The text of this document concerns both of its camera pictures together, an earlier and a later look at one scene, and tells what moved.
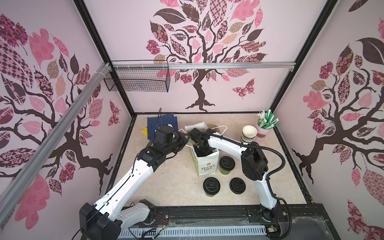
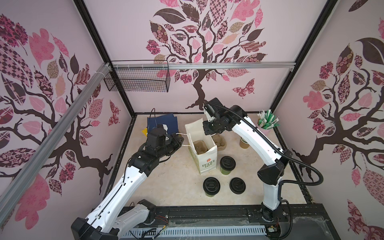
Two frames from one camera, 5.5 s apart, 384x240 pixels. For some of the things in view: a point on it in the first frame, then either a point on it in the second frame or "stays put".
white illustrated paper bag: [206, 165] stays put
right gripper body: [200, 152] -> [211, 127]
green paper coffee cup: [224, 172] stays put
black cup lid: [227, 163] stays put
